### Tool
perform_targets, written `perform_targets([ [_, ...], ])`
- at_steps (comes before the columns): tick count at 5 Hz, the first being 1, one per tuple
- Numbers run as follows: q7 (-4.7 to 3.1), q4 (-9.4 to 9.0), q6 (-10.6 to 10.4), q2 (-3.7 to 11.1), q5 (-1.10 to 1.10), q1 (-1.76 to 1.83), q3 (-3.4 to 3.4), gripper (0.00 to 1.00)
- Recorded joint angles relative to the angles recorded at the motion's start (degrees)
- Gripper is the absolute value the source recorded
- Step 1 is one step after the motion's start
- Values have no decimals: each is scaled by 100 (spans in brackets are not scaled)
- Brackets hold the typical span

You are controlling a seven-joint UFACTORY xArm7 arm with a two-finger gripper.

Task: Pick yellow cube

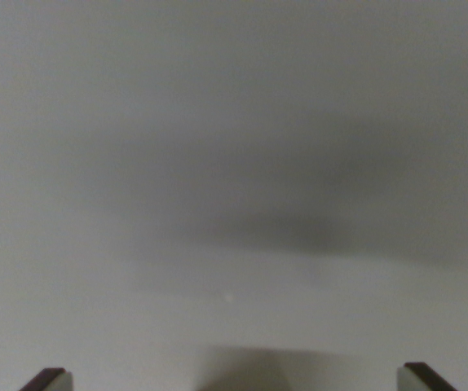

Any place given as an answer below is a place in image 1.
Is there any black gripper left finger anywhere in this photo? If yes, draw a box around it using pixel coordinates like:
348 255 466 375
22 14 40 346
19 367 74 391

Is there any white plastic bin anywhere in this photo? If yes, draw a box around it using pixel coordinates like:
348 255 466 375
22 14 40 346
0 0 468 391

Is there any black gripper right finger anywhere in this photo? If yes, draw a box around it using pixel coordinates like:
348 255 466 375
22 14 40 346
396 362 459 391

